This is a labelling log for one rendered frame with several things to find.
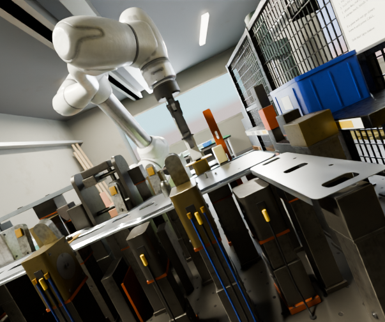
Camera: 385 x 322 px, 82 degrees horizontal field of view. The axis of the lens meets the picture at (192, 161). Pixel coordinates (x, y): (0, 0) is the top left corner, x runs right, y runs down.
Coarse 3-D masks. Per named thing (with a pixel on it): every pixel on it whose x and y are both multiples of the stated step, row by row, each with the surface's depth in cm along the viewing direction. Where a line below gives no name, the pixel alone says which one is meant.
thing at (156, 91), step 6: (162, 84) 61; (168, 84) 61; (174, 84) 62; (156, 90) 62; (162, 90) 61; (168, 90) 61; (174, 90) 62; (156, 96) 63; (162, 96) 62; (168, 96) 62; (168, 102) 61
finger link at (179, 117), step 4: (176, 104) 59; (172, 112) 60; (176, 112) 60; (180, 112) 60; (176, 116) 61; (180, 116) 61; (176, 120) 61; (180, 120) 61; (184, 120) 61; (180, 124) 61; (184, 124) 61; (180, 128) 61; (184, 128) 62; (188, 128) 62; (184, 136) 62
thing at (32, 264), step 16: (64, 240) 54; (32, 256) 48; (48, 256) 47; (64, 256) 51; (32, 272) 47; (48, 272) 47; (64, 272) 49; (80, 272) 54; (48, 288) 47; (64, 288) 48; (80, 288) 53; (48, 304) 47; (64, 304) 47; (80, 304) 51; (96, 304) 55; (64, 320) 47; (80, 320) 49; (96, 320) 53
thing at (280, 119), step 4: (288, 112) 63; (292, 112) 63; (296, 112) 63; (276, 116) 67; (280, 116) 64; (284, 116) 63; (288, 116) 63; (292, 116) 63; (296, 116) 63; (300, 116) 63; (280, 120) 65; (284, 120) 63; (288, 120) 63; (292, 120) 63; (280, 124) 66; (284, 124) 64; (280, 128) 68; (284, 132) 66; (288, 140) 67
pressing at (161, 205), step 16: (240, 160) 70; (256, 160) 61; (272, 160) 56; (208, 176) 69; (224, 176) 59; (240, 176) 56; (160, 192) 77; (208, 192) 56; (144, 208) 66; (160, 208) 58; (112, 224) 64; (128, 224) 58; (80, 240) 63; (96, 240) 59; (0, 272) 71; (16, 272) 61
